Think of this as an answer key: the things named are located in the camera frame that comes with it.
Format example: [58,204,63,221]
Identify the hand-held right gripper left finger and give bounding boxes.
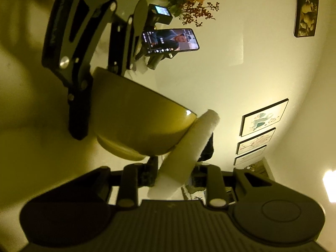
[66,157,159,211]

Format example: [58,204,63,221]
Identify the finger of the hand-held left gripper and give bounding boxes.
[42,0,117,140]
[109,0,149,76]

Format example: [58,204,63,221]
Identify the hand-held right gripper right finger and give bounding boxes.
[189,163,289,211]

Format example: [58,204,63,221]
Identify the white sponge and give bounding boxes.
[147,109,221,200]

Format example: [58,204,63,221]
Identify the phone stand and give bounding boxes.
[145,52,174,70]

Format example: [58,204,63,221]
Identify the smartphone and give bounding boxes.
[141,28,200,56]

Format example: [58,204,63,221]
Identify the small black screen device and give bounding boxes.
[148,4,173,26]

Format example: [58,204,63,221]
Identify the dried flower bouquet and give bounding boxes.
[164,0,221,27]

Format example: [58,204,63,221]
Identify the framed food picture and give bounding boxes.
[293,0,320,38]

